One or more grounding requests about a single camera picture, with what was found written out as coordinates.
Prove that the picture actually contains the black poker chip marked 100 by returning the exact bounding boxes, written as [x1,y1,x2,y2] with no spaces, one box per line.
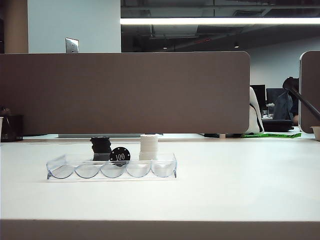
[109,145,132,167]

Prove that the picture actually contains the stack of white poker chips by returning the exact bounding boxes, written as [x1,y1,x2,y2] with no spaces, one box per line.
[138,134,159,161]

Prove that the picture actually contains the stack of black poker chips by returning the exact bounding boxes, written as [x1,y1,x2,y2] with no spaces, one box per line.
[90,136,113,162]

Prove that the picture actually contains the clear acrylic chip tray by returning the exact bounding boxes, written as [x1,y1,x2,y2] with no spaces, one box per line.
[46,152,178,181]

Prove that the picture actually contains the brown desk partition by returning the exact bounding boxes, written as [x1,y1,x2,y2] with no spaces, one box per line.
[299,50,320,134]
[0,51,251,135]

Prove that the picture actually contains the black computer monitor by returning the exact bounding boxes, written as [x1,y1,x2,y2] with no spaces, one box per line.
[266,88,286,106]
[250,84,267,112]

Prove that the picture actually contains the long ceiling light strip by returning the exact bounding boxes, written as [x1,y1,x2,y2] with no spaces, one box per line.
[120,17,320,25]

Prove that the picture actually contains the black padded case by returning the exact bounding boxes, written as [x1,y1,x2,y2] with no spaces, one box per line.
[262,119,295,131]

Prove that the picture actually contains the seated person in dark jacket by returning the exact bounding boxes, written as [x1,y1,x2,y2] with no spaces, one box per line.
[273,76,300,125]

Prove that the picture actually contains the beige paper bowl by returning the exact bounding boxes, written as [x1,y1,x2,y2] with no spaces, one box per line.
[309,125,320,141]

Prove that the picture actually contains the grey metal partition rail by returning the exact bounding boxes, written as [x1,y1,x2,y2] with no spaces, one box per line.
[57,133,163,138]

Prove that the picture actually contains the white bag with black strap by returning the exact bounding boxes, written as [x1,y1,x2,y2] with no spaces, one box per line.
[246,86,265,134]

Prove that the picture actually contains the green lanyard strap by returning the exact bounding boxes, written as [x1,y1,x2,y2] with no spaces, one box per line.
[241,132,303,139]

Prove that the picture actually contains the metal wall outlet plate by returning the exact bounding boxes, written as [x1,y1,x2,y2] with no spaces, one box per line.
[65,37,80,54]

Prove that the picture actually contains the black cable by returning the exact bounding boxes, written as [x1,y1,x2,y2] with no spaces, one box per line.
[287,84,320,116]

